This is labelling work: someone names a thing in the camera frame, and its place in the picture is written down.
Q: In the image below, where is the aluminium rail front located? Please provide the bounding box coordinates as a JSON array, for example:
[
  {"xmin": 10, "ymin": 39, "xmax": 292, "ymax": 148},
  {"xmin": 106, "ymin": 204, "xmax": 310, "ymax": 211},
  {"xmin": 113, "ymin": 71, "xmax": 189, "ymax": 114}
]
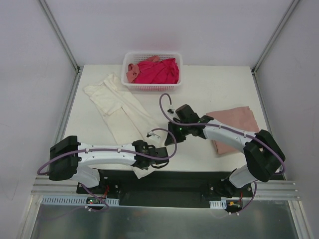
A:
[{"xmin": 31, "ymin": 176, "xmax": 301, "ymax": 201}]

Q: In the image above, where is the cream white t shirt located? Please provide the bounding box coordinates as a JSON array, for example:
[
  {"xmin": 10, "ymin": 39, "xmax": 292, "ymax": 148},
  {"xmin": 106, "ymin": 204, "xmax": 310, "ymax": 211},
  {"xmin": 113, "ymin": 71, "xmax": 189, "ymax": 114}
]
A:
[{"xmin": 83, "ymin": 72, "xmax": 167, "ymax": 180}]

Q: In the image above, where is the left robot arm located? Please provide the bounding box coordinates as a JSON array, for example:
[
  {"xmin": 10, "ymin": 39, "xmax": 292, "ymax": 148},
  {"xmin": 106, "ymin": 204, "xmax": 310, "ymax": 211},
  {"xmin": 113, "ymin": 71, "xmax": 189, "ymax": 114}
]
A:
[{"xmin": 48, "ymin": 136, "xmax": 169, "ymax": 194}]

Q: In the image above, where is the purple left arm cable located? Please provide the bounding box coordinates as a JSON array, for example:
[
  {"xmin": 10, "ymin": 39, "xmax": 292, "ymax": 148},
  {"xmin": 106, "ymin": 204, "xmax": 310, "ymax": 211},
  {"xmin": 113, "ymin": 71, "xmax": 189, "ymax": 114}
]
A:
[{"xmin": 36, "ymin": 128, "xmax": 178, "ymax": 221}]

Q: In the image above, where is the white cable duct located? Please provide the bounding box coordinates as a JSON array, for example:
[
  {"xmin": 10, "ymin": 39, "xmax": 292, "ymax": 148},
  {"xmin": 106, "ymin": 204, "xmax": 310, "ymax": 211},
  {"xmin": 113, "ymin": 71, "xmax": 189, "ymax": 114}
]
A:
[
  {"xmin": 41, "ymin": 195, "xmax": 119, "ymax": 207},
  {"xmin": 209, "ymin": 200, "xmax": 227, "ymax": 210}
]

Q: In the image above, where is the right white cable duct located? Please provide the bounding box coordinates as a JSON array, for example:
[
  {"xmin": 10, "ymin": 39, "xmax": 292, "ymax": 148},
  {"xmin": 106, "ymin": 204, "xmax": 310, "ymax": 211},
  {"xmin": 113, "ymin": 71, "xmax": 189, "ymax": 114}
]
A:
[{"xmin": 209, "ymin": 200, "xmax": 227, "ymax": 210}]

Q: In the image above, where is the left white cable duct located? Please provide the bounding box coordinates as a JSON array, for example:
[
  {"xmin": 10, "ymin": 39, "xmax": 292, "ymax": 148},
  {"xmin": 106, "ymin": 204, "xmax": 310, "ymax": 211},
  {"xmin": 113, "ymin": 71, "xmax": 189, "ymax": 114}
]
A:
[{"xmin": 41, "ymin": 195, "xmax": 119, "ymax": 207}]

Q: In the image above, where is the salmon t shirt in basket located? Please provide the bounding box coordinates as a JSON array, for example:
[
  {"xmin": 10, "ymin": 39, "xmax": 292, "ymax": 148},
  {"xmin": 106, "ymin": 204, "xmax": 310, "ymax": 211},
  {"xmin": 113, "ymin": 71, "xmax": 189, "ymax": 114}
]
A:
[{"xmin": 126, "ymin": 55, "xmax": 160, "ymax": 83}]

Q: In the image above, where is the aluminium frame post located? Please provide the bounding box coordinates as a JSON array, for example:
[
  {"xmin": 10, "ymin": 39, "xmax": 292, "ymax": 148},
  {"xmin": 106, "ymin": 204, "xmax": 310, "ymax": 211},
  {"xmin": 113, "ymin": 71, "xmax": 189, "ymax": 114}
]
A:
[
  {"xmin": 37, "ymin": 0, "xmax": 81, "ymax": 73},
  {"xmin": 251, "ymin": 0, "xmax": 302, "ymax": 76}
]

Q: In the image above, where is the left aluminium frame post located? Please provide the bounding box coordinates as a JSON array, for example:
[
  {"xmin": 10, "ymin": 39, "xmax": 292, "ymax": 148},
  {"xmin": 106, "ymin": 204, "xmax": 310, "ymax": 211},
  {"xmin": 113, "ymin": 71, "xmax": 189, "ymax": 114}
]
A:
[{"xmin": 37, "ymin": 0, "xmax": 81, "ymax": 73}]

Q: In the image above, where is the right aluminium frame post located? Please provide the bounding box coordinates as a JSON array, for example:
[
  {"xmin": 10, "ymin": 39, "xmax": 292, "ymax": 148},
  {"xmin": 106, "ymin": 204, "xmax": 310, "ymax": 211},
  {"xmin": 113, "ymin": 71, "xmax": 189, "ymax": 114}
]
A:
[{"xmin": 251, "ymin": 0, "xmax": 302, "ymax": 76}]

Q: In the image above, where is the white plastic laundry basket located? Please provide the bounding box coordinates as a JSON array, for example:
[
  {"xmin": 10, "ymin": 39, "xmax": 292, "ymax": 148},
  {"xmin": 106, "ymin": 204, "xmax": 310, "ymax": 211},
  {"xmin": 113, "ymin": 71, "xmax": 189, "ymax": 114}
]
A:
[{"xmin": 121, "ymin": 51, "xmax": 183, "ymax": 91}]

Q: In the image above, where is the red t shirt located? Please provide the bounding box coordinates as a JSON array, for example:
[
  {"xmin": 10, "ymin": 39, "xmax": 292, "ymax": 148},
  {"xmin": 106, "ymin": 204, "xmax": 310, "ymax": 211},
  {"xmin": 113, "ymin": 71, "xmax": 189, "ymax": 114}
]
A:
[{"xmin": 133, "ymin": 58, "xmax": 179, "ymax": 84}]

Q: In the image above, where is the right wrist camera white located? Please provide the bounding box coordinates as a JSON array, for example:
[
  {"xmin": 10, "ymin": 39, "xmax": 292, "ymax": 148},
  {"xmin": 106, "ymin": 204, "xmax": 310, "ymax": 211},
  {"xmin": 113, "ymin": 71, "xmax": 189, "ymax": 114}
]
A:
[{"xmin": 167, "ymin": 105, "xmax": 175, "ymax": 115}]

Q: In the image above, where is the folded pink t shirt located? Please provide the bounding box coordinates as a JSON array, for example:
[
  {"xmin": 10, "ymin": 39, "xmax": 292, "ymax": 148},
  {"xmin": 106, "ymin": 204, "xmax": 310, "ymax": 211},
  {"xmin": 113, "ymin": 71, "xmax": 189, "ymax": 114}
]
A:
[{"xmin": 206, "ymin": 106, "xmax": 260, "ymax": 155}]

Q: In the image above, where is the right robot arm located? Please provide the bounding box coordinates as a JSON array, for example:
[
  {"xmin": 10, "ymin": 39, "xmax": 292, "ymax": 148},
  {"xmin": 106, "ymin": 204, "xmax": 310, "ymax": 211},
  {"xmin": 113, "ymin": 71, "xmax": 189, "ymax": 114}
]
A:
[{"xmin": 164, "ymin": 104, "xmax": 286, "ymax": 198}]

